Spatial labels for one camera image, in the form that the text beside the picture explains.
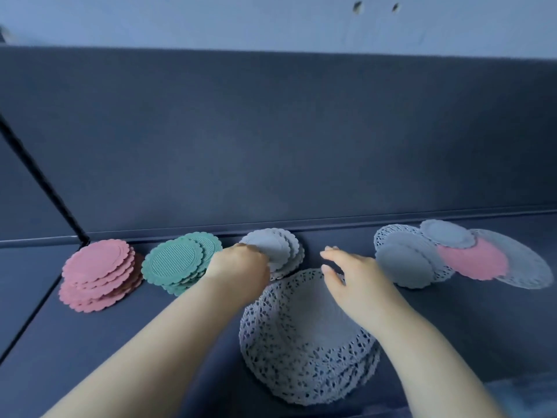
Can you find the person's left hand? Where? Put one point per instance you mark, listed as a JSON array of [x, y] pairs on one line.
[[239, 269]]

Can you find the person's right hand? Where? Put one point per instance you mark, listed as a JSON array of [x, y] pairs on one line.
[[370, 291]]

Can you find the stack of small grey coasters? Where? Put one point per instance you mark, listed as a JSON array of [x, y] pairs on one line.
[[298, 252]]

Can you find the stack of green coasters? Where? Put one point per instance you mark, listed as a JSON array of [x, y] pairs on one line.
[[174, 261]]

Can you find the stack of grey lace doilies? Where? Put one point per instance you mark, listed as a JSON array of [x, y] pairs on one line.
[[283, 343]]

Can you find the stack of pink coasters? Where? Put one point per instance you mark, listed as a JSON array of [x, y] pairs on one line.
[[95, 261]]

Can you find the person's right forearm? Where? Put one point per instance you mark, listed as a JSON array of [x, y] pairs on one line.
[[435, 365]]

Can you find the person's left forearm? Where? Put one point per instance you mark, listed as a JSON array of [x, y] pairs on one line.
[[143, 356]]

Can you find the black slotted shelf upright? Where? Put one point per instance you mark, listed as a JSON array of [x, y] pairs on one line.
[[43, 178]]

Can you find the clear shelf edge rail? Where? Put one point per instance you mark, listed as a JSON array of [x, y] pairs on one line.
[[522, 396]]

